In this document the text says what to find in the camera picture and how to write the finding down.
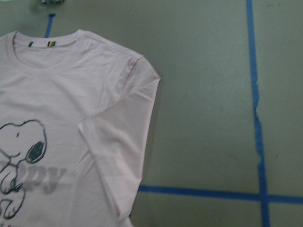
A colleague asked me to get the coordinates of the pink Snoopy t-shirt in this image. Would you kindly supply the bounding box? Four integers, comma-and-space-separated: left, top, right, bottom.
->
0, 30, 160, 227

